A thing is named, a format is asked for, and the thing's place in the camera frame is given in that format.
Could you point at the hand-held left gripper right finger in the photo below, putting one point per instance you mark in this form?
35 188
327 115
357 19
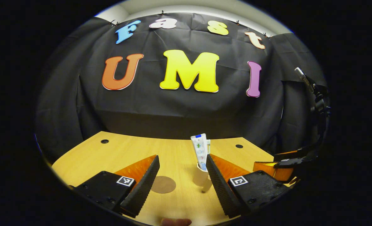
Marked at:
222 188

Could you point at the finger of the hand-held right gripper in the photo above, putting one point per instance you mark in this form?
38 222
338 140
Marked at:
273 171
299 153

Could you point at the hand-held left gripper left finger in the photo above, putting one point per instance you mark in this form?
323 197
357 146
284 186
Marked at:
142 188

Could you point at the round brown coaster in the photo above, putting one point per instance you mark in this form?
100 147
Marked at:
165 184

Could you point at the beige cup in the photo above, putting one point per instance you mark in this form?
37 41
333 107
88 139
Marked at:
200 178

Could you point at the white toothpaste tube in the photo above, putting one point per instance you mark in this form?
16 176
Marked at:
199 150

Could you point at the white toothbrush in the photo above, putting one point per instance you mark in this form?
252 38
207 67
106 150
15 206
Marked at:
208 145

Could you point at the wooden desktop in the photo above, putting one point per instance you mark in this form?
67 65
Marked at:
126 150

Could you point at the black backdrop cloth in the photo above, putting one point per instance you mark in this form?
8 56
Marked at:
173 110

